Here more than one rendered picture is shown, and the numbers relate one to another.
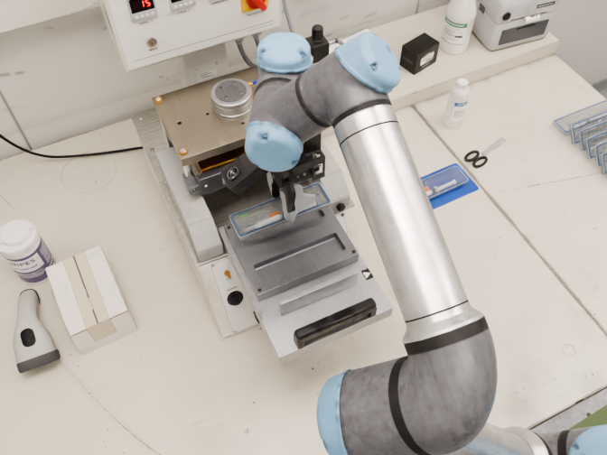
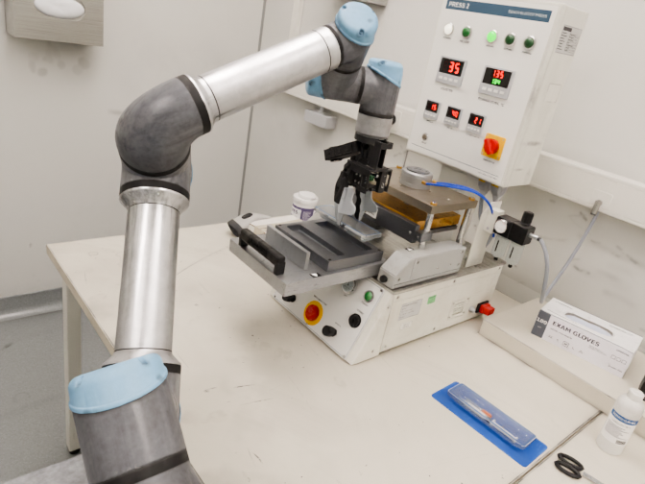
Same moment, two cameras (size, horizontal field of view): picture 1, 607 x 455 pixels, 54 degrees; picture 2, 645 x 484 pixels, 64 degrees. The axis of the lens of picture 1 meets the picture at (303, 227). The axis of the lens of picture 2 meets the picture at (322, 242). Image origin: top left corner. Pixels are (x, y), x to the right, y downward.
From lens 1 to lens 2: 1.14 m
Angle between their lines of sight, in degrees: 61
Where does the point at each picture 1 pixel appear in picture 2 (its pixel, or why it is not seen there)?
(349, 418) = not seen: hidden behind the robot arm
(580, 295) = not seen: outside the picture
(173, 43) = (435, 147)
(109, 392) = (221, 255)
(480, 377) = (153, 92)
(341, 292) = (294, 263)
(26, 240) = (303, 199)
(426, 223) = (255, 58)
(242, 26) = (476, 165)
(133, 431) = (195, 264)
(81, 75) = not seen: hidden behind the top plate
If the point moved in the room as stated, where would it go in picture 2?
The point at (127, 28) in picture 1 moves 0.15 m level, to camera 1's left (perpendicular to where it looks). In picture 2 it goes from (419, 118) to (399, 108)
